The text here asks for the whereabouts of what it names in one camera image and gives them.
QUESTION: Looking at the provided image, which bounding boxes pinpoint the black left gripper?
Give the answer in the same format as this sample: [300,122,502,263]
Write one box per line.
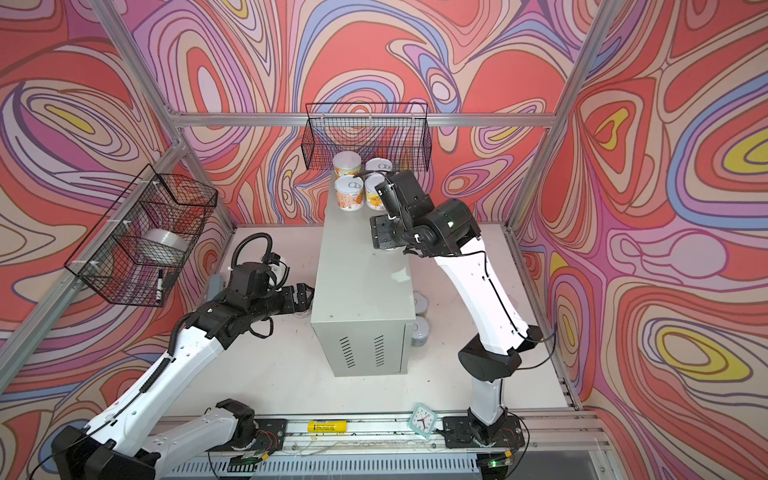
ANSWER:
[246,281,316,325]

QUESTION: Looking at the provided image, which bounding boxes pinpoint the white brown label can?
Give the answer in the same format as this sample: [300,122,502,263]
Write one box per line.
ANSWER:
[365,157,393,173]

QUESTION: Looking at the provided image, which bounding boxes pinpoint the orange fruit can plastic lid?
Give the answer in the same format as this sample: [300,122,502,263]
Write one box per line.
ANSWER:
[332,151,362,178]

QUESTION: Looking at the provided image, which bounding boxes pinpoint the blue can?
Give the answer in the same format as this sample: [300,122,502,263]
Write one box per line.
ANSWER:
[411,315,431,348]

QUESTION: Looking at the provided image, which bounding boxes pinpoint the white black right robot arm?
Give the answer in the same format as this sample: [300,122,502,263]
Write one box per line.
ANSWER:
[370,170,545,448]

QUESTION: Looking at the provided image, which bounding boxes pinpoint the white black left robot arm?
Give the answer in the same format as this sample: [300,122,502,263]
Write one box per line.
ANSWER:
[51,262,314,479]

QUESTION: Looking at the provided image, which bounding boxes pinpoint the green label can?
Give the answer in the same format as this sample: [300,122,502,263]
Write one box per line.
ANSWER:
[413,291,429,316]

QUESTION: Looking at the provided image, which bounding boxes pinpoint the black marker pen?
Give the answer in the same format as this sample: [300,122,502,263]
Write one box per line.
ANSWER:
[155,268,164,305]

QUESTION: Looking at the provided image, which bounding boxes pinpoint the grey metal cabinet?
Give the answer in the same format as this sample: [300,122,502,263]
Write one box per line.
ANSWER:
[310,184,416,377]

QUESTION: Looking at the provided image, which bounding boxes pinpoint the silver tape roll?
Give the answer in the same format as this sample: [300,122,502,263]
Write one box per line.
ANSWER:
[143,228,189,252]

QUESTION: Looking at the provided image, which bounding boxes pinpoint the green circuit board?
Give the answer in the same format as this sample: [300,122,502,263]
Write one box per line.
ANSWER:
[227,455,269,473]

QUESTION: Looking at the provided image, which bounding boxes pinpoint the teal alarm clock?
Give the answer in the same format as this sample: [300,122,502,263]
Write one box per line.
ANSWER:
[407,403,438,438]

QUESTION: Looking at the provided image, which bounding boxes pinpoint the black wire basket rear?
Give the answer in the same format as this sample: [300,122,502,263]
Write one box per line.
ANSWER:
[301,101,433,172]

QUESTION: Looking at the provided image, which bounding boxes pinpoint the black wire basket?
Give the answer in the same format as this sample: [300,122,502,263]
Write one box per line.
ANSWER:
[301,101,433,172]
[64,166,218,307]

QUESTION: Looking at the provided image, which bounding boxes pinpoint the black wire basket left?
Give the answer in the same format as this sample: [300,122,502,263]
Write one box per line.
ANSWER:
[64,166,218,307]

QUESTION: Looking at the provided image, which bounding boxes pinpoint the white vented cable duct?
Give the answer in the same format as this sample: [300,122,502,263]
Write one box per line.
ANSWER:
[166,453,481,479]

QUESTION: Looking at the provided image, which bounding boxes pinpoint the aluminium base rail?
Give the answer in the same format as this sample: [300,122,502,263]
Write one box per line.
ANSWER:
[257,413,567,456]

